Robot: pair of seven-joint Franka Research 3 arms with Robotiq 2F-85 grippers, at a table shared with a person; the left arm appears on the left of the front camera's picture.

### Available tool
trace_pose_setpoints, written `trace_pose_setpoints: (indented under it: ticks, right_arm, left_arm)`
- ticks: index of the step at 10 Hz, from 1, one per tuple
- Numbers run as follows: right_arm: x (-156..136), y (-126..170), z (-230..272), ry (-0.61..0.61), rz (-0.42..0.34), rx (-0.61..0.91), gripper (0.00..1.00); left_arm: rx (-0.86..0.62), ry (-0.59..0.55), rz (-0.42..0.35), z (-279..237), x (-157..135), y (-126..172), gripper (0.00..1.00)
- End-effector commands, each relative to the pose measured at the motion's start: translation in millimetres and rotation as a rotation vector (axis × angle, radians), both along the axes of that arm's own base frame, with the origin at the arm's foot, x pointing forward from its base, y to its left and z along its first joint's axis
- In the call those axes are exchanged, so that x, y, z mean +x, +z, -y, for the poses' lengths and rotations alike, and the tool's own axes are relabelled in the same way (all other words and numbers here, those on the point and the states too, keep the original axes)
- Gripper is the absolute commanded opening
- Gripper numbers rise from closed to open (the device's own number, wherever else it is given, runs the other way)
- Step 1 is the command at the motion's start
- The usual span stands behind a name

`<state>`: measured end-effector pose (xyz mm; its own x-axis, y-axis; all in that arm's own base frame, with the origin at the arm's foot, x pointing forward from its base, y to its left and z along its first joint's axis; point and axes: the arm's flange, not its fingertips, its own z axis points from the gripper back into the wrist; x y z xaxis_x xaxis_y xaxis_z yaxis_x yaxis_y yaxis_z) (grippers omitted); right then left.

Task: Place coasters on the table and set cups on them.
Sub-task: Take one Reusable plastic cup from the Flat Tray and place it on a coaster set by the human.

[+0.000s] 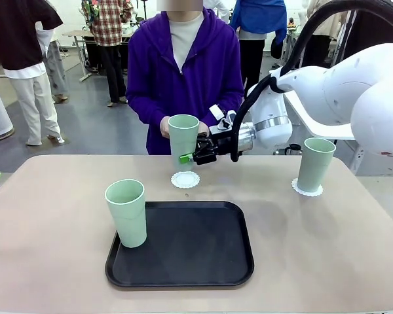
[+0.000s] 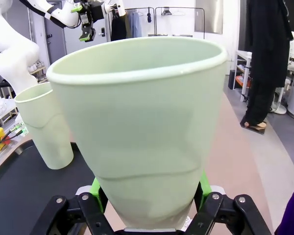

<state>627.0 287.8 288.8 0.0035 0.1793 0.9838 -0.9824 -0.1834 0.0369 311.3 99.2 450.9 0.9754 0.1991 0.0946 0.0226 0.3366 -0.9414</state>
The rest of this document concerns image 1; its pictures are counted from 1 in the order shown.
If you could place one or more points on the person in beige top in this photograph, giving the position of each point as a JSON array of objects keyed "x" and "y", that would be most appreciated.
[{"x": 327, "y": 26}]

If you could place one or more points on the person's left forearm purple sleeve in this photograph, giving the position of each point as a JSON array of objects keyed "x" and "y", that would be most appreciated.
[{"x": 227, "y": 101}]

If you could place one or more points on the white background desk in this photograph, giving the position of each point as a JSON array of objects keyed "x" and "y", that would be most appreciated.
[{"x": 78, "y": 34}]

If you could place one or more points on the black tripod pole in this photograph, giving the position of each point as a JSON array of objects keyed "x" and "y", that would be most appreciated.
[{"x": 345, "y": 39}]

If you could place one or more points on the black jug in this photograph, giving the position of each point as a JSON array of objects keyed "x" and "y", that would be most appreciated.
[{"x": 294, "y": 148}]

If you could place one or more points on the person's left hand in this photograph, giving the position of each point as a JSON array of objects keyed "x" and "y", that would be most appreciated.
[{"x": 203, "y": 128}]

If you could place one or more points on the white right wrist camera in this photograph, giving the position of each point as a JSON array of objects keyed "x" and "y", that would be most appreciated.
[{"x": 221, "y": 114}]

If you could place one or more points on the person in blue jacket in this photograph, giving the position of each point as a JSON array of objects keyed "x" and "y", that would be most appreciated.
[{"x": 258, "y": 16}]

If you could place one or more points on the white lace paper coaster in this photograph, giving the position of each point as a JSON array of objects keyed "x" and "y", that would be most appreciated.
[
  {"x": 185, "y": 180},
  {"x": 311, "y": 193}
]

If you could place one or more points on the person's right forearm purple sleeve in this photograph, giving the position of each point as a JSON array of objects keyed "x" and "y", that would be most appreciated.
[{"x": 141, "y": 111}]

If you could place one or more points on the pale green plastic cup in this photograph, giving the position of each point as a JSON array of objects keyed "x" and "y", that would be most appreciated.
[
  {"x": 127, "y": 222},
  {"x": 181, "y": 144},
  {"x": 314, "y": 167}
]

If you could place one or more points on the person in dark tee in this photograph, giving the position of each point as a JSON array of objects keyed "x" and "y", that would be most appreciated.
[{"x": 16, "y": 39}]

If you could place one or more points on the person in purple hoodie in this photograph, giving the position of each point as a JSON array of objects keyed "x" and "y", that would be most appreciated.
[{"x": 150, "y": 72}]

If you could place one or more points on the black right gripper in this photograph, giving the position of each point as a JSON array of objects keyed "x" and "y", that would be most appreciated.
[{"x": 216, "y": 148}]

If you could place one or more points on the person in grey trousers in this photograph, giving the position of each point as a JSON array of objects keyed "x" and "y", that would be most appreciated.
[{"x": 57, "y": 72}]

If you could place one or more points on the black plastic tray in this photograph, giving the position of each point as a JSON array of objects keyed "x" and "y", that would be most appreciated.
[{"x": 190, "y": 248}]

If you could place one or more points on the person in black coat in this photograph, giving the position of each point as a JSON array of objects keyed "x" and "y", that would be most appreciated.
[{"x": 373, "y": 29}]

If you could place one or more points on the white side table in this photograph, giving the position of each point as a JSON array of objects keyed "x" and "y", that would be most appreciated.
[{"x": 314, "y": 126}]

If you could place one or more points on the person's right hand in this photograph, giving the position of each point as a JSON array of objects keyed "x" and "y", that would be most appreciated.
[{"x": 164, "y": 127}]

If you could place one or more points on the person in plaid shirt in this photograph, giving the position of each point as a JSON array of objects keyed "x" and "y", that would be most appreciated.
[{"x": 109, "y": 23}]

